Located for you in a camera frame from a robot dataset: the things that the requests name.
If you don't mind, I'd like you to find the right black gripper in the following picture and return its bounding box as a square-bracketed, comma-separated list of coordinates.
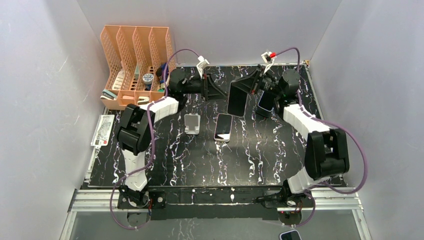
[232, 64, 284, 97]

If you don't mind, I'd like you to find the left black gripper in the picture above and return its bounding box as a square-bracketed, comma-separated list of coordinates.
[181, 73, 228, 102]

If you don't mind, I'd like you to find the blue case phone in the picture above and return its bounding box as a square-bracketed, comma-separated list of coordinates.
[257, 91, 275, 112]

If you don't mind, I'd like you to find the clear case phone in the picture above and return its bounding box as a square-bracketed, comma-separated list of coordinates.
[227, 87, 247, 117]

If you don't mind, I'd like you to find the black phone stand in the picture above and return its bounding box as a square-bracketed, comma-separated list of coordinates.
[255, 106, 273, 119]

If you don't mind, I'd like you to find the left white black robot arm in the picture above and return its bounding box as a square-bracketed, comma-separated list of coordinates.
[117, 68, 228, 208]

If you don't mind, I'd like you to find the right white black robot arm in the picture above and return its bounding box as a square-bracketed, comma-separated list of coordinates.
[227, 65, 350, 207]

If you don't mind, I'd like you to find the white phone stand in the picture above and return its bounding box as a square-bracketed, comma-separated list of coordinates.
[184, 113, 201, 135]

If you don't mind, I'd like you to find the white case phone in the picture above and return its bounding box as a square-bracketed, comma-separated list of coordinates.
[213, 113, 233, 143]

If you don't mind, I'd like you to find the phone at bottom edge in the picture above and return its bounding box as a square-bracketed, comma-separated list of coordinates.
[279, 229, 302, 240]

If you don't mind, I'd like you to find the blue black item in organizer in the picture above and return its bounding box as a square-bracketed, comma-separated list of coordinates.
[155, 63, 166, 84]

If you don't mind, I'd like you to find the round blue white tin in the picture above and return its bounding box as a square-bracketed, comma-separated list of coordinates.
[142, 73, 154, 85]

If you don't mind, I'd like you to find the white stapler in organizer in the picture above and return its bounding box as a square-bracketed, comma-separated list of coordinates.
[136, 96, 150, 106]

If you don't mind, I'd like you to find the orange plastic file organizer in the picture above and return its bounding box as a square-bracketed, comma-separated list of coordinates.
[100, 25, 176, 110]

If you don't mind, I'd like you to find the teal white eraser block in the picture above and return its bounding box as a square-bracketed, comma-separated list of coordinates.
[100, 89, 118, 101]

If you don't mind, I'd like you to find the white printed packet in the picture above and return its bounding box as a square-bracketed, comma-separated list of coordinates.
[90, 114, 115, 149]

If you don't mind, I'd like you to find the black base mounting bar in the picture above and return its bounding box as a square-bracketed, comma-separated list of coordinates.
[116, 185, 303, 222]

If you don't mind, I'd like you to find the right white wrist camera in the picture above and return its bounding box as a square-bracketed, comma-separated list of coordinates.
[261, 51, 277, 73]

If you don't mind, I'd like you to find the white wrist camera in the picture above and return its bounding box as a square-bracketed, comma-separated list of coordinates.
[261, 51, 277, 73]
[196, 55, 210, 78]

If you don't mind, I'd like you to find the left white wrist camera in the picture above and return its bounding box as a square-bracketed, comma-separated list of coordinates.
[196, 55, 210, 78]

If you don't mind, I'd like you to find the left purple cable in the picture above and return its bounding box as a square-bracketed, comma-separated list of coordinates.
[109, 48, 203, 231]

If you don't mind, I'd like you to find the purple cable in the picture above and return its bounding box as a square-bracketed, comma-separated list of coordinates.
[109, 48, 203, 231]
[274, 46, 369, 229]

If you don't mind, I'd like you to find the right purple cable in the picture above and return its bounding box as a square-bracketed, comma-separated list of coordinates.
[274, 46, 369, 229]

